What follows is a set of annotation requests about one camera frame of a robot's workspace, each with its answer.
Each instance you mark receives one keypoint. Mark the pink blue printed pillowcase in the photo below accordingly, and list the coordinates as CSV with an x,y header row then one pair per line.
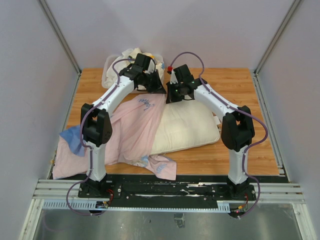
x,y
134,126

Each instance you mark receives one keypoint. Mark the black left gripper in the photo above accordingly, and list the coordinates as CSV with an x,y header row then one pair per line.
x,y
158,88

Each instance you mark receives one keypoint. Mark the cream white pillow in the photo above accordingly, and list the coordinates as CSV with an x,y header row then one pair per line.
x,y
185,125

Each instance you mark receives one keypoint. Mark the cream floral printed cloth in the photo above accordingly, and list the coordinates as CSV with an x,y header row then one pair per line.
x,y
160,65

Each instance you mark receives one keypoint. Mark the white crumpled cloth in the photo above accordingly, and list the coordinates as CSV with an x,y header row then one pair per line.
x,y
109,76

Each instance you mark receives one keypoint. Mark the left aluminium frame post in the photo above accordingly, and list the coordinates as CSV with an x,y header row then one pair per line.
x,y
56,29

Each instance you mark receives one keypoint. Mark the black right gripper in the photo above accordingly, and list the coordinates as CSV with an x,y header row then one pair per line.
x,y
170,98

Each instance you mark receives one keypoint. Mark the right aluminium frame post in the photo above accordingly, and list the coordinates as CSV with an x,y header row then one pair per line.
x,y
278,34

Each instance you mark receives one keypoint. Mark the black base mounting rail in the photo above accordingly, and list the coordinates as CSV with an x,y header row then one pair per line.
x,y
186,192

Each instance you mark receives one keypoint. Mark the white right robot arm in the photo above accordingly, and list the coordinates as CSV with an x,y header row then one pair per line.
x,y
237,129

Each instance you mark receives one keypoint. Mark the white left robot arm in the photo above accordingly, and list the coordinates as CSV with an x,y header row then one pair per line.
x,y
96,128

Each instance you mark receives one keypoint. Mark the translucent plastic bin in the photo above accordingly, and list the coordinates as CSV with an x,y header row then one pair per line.
x,y
109,76

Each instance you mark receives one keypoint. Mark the aluminium frame post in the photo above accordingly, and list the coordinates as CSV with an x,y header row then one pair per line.
x,y
278,34
56,29

